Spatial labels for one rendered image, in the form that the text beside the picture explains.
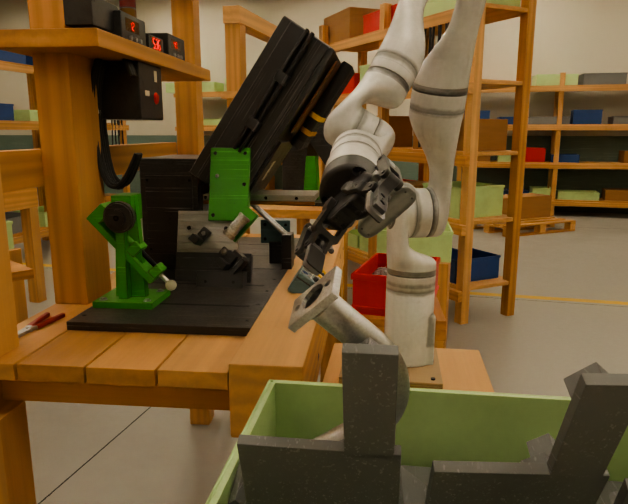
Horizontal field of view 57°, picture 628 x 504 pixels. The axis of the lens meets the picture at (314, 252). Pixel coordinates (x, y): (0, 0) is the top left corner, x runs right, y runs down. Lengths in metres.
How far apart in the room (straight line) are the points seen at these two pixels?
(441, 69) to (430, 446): 0.58
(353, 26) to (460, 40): 4.54
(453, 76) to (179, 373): 0.71
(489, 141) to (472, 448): 3.51
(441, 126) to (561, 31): 9.68
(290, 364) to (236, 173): 0.75
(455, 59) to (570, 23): 9.73
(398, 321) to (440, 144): 0.33
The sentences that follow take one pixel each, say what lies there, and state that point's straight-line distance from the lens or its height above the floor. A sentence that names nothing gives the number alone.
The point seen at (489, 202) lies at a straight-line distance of 4.32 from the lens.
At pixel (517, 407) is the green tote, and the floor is 0.94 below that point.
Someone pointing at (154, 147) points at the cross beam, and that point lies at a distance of 2.28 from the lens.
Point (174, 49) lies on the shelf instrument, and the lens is 2.00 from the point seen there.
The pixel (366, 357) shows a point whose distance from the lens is 0.47.
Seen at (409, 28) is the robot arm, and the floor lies 1.47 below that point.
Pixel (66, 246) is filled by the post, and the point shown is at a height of 1.03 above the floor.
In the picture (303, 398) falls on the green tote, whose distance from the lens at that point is 0.87.
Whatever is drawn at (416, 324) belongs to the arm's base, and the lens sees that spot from 1.10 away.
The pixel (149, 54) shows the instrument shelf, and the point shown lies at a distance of 1.71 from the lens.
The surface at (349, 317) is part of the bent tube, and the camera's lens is 0.49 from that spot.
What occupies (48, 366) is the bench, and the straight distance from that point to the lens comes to 1.24.
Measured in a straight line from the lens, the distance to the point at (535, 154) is 9.97.
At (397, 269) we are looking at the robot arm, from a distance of 1.08.
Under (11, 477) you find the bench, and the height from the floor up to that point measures 0.62.
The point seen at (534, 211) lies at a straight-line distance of 8.66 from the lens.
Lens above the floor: 1.32
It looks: 12 degrees down
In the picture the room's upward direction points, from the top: straight up
